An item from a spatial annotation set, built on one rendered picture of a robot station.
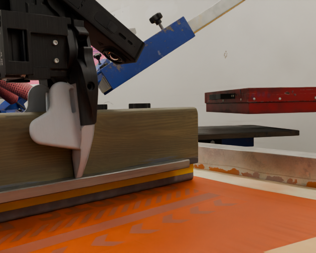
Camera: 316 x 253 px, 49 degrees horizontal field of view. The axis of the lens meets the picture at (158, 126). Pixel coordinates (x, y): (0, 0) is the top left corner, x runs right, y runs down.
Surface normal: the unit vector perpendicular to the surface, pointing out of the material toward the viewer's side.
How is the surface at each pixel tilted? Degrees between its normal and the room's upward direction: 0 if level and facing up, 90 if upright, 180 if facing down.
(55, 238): 0
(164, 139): 91
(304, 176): 90
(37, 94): 97
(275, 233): 0
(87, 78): 85
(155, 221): 0
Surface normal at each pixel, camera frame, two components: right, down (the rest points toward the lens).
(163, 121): 0.65, 0.04
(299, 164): -0.75, 0.06
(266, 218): -0.02, -1.00
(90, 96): 0.66, 0.26
